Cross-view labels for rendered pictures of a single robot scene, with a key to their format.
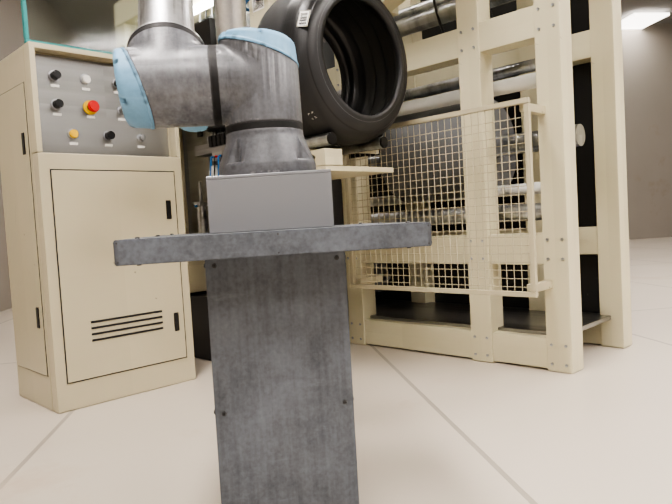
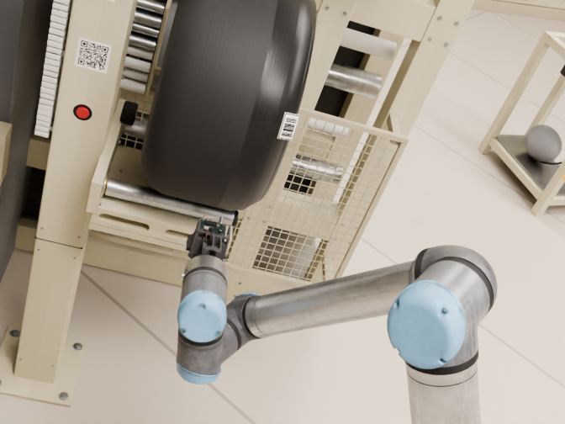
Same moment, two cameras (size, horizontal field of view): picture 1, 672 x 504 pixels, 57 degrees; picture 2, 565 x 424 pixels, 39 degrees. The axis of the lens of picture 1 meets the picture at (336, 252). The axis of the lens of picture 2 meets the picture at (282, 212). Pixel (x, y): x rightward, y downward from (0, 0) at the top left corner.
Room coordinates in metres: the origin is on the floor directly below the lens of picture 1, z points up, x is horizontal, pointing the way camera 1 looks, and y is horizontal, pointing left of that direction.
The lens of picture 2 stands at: (1.23, 1.30, 2.17)
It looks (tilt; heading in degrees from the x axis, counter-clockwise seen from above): 37 degrees down; 302
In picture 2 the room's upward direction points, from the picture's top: 22 degrees clockwise
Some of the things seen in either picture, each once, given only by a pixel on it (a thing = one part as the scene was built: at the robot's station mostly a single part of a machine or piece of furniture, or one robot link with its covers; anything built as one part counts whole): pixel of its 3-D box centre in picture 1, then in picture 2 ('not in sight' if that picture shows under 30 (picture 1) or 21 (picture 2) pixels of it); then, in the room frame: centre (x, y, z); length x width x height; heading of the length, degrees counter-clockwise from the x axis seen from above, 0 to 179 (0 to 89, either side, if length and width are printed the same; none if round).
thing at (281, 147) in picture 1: (266, 151); not in sight; (1.21, 0.13, 0.75); 0.19 x 0.19 x 0.10
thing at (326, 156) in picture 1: (300, 162); (163, 220); (2.30, 0.11, 0.83); 0.36 x 0.09 x 0.06; 45
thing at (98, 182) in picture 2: not in sight; (109, 152); (2.52, 0.14, 0.90); 0.40 x 0.03 x 0.10; 135
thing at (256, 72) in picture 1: (255, 80); not in sight; (1.21, 0.14, 0.89); 0.17 x 0.15 x 0.18; 99
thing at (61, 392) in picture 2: not in sight; (39, 363); (2.56, 0.21, 0.01); 0.27 x 0.27 x 0.02; 45
